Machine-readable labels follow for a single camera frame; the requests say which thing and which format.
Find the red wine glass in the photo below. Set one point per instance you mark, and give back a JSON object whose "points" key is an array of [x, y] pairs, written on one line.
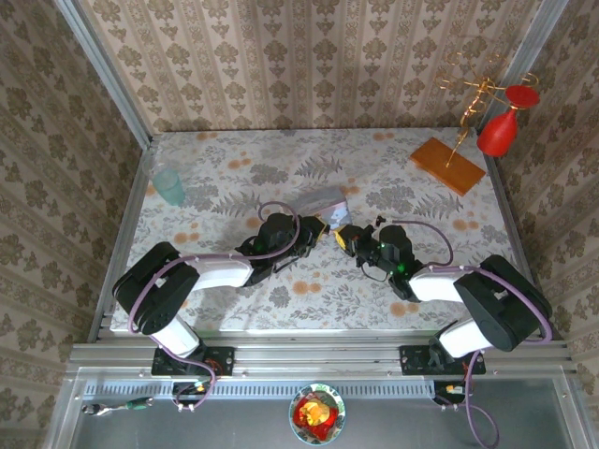
{"points": [[498, 133]]}

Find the patterned bowl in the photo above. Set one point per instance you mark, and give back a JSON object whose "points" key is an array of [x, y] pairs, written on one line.
{"points": [[296, 428]]}

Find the aluminium profile frame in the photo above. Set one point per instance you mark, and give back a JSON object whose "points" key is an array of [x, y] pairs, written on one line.
{"points": [[318, 357]]}

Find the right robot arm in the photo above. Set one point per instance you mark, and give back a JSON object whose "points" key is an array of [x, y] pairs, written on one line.
{"points": [[496, 304]]}

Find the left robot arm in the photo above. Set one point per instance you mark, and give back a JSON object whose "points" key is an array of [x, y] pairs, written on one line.
{"points": [[154, 294]]}

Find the red and yellow candy wrappers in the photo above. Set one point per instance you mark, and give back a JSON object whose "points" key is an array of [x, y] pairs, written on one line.
{"points": [[316, 414]]}

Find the floral table cover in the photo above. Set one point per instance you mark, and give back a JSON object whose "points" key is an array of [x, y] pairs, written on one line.
{"points": [[281, 154]]}

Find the cartoon dog tin box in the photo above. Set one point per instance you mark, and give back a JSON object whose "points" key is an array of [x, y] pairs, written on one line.
{"points": [[323, 201]]}

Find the small controller board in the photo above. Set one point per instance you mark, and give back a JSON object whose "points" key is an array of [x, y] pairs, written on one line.
{"points": [[194, 387], [451, 389]]}

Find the translucent green plastic cup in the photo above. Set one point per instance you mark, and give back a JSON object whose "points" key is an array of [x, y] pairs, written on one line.
{"points": [[169, 187]]}

